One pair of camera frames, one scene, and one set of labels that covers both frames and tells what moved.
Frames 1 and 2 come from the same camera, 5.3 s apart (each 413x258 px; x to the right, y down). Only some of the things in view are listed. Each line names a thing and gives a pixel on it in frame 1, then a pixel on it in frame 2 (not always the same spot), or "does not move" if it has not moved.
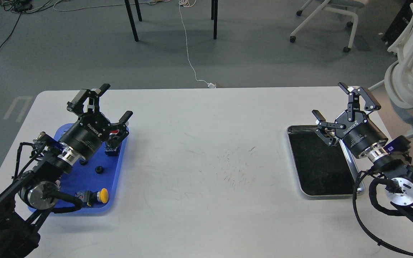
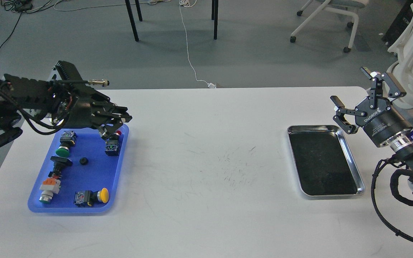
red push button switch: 112,145 does not move
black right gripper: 360,133 to 382,122
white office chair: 349,6 does not move
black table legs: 214,14 does not move
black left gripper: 84,138 to 82,109
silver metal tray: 322,170 does not move
